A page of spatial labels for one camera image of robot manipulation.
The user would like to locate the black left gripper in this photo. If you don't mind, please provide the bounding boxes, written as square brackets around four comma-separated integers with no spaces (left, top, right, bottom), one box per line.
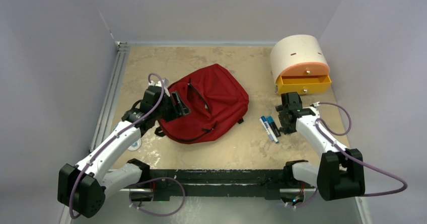
[153,91,189,122]

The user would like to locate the dark marker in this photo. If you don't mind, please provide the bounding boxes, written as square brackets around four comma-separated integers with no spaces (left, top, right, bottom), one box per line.
[266,116,281,137]

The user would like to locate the red student backpack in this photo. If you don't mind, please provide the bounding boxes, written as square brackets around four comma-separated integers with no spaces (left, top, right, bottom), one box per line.
[155,64,249,144]

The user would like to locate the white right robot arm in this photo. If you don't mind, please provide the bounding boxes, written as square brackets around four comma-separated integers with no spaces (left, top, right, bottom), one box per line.
[275,92,365,201]

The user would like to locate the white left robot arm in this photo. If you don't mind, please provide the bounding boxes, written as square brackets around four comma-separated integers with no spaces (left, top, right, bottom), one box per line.
[57,83,190,219]

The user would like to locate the white blue marker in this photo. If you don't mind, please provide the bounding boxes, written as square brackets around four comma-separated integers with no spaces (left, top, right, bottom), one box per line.
[259,116,279,144]

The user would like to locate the orange upper drawer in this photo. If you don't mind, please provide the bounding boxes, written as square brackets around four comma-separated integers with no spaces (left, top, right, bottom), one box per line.
[271,62,330,82]

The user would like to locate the white blue oval case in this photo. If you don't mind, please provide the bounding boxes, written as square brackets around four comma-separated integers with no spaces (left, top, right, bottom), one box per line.
[127,140,141,151]

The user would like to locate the cream rounded drawer cabinet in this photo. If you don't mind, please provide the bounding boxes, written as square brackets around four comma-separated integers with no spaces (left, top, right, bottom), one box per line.
[270,34,328,82]

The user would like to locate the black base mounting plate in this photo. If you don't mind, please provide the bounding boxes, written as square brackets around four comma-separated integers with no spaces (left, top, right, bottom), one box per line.
[117,169,316,201]

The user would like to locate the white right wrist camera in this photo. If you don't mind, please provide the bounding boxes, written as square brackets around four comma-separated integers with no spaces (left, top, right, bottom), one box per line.
[310,102,321,109]

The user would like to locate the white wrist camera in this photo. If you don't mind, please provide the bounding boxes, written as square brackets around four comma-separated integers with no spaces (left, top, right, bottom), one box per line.
[159,78,170,88]
[310,102,321,109]

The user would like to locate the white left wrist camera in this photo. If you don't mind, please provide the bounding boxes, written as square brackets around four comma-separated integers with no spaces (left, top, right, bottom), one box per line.
[159,78,170,88]

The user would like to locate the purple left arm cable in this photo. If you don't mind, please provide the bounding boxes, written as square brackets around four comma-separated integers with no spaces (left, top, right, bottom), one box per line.
[68,73,186,220]

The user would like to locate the aluminium frame rails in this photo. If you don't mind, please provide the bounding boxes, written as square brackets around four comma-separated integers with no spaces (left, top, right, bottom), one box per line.
[59,41,373,224]

